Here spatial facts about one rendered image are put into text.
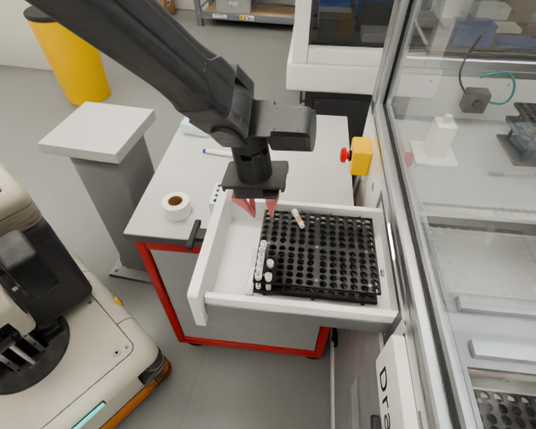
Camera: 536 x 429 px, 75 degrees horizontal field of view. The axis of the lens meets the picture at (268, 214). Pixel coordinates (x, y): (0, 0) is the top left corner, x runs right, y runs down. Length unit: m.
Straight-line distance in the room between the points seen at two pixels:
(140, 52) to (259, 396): 1.31
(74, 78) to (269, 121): 2.76
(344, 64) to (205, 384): 1.28
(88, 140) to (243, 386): 1.05
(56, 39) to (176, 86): 2.70
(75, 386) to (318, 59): 1.32
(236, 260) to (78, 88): 2.63
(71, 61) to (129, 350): 2.29
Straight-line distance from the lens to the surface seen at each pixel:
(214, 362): 1.53
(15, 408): 1.39
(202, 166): 1.08
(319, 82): 1.35
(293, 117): 0.46
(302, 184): 1.00
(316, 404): 1.48
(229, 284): 0.69
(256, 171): 0.53
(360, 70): 1.34
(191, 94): 0.37
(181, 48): 0.35
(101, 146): 1.26
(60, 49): 3.08
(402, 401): 0.54
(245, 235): 0.77
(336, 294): 0.65
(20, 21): 3.96
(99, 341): 1.37
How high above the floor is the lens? 1.42
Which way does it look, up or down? 47 degrees down
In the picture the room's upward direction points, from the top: straight up
